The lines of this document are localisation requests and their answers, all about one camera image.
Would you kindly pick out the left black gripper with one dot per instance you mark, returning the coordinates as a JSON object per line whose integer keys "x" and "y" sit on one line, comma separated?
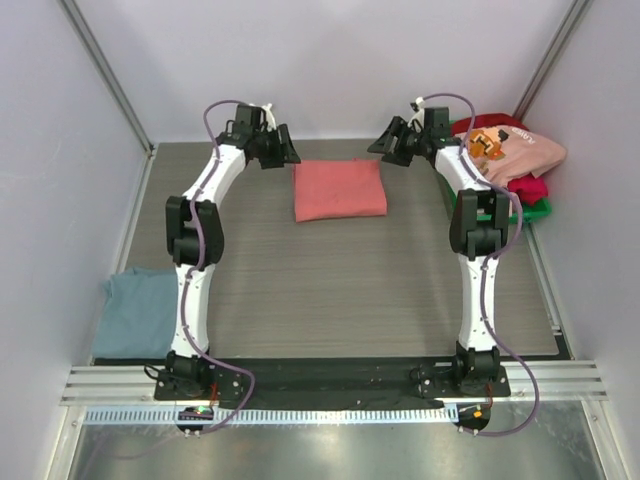
{"x": 284, "y": 152}

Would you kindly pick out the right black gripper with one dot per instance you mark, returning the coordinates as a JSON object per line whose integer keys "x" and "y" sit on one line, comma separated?
{"x": 400, "y": 143}

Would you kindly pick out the salmon pink t-shirt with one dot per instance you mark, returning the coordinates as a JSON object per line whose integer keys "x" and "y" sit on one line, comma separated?
{"x": 335, "y": 189}

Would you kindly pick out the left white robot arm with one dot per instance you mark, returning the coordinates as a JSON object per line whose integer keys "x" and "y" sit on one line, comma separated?
{"x": 195, "y": 242}

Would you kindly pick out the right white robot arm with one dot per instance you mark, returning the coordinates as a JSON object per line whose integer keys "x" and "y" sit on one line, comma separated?
{"x": 479, "y": 229}

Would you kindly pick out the light pink printed t-shirt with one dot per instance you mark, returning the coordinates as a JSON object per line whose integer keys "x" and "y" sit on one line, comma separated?
{"x": 553, "y": 153}

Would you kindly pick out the red t-shirt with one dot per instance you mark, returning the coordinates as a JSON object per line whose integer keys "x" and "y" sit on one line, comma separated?
{"x": 511, "y": 156}

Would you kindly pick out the green plastic bin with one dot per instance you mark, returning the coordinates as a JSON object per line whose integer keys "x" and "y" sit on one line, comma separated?
{"x": 530, "y": 213}

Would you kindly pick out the folded blue t-shirt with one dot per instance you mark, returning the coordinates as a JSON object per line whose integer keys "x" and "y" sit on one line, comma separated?
{"x": 139, "y": 315}

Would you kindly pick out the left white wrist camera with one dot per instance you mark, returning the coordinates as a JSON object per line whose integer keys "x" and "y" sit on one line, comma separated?
{"x": 268, "y": 123}

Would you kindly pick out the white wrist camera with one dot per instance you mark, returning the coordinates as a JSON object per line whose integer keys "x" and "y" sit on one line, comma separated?
{"x": 268, "y": 123}
{"x": 417, "y": 119}

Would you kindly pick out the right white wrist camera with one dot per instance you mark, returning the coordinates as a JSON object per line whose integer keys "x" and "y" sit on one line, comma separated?
{"x": 417, "y": 119}

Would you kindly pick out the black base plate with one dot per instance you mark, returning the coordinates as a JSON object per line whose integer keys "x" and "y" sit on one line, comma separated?
{"x": 285, "y": 381}

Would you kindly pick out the right aluminium corner post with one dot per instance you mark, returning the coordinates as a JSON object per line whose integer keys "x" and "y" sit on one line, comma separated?
{"x": 560, "y": 40}

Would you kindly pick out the aluminium corner post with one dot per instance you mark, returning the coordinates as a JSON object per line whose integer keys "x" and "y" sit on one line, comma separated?
{"x": 104, "y": 69}
{"x": 560, "y": 40}

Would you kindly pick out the left aluminium corner post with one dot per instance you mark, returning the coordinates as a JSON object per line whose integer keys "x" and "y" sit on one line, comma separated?
{"x": 104, "y": 69}

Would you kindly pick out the aluminium front rail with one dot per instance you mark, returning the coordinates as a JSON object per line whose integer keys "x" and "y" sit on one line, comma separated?
{"x": 558, "y": 380}

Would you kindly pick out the slotted cable duct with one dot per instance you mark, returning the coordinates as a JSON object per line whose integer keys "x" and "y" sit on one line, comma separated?
{"x": 206, "y": 417}

